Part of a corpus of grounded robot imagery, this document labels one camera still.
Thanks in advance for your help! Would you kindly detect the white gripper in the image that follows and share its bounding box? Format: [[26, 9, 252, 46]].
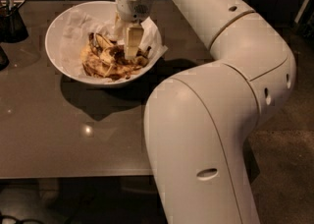
[[112, 0, 153, 60]]

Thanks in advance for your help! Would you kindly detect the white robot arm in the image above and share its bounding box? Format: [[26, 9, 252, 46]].
[[116, 0, 296, 224]]

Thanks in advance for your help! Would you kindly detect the brown spotted banana pile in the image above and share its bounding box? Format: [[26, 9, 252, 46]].
[[79, 32, 131, 81]]

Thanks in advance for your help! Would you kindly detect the white ceramic bowl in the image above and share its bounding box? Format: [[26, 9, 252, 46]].
[[45, 1, 167, 88]]

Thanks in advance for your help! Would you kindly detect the white paper liner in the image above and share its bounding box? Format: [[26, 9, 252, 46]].
[[57, 3, 167, 87]]

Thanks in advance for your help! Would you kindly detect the dark glass pitcher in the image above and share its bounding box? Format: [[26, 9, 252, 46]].
[[0, 0, 28, 43]]

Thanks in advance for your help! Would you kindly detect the dark round object left edge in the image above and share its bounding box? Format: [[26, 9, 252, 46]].
[[0, 46, 10, 71]]

